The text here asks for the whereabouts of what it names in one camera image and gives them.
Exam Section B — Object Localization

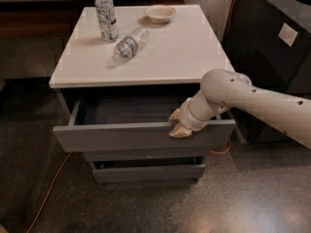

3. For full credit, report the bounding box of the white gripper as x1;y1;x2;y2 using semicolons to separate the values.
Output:
168;97;211;138

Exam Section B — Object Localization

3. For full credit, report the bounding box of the grey top drawer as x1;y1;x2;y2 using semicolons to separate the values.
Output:
53;96;235;151

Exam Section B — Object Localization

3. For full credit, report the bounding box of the grey drawer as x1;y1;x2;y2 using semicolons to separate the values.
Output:
53;96;235;151
91;157;205;183
83;147;212;162

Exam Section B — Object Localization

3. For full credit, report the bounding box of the clear water bottle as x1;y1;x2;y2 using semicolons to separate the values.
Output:
112;27;150;64
94;0;119;43

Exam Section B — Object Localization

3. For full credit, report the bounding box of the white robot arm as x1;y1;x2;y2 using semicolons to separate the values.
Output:
169;69;311;149

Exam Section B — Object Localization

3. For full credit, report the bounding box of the white-topped grey drawer cabinet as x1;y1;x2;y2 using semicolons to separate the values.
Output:
50;5;231;186

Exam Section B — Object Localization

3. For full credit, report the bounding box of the grey bottom drawer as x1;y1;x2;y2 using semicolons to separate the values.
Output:
91;157;205;183

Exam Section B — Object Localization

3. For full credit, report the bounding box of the grey middle drawer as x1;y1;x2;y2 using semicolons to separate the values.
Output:
83;147;212;162

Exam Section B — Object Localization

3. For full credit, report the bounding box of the upright clear water bottle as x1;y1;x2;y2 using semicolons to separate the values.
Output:
94;0;119;43

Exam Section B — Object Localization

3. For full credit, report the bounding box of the beige paper bowl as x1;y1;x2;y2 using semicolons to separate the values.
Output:
144;5;176;24

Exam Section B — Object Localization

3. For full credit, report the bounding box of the dark counter cabinet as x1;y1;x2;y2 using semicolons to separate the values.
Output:
222;0;311;145

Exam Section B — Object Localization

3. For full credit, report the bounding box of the orange power cable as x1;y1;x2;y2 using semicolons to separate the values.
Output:
25;0;249;233

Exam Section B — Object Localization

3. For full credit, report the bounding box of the white wall outlet plate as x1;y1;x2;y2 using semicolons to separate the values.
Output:
279;23;298;47

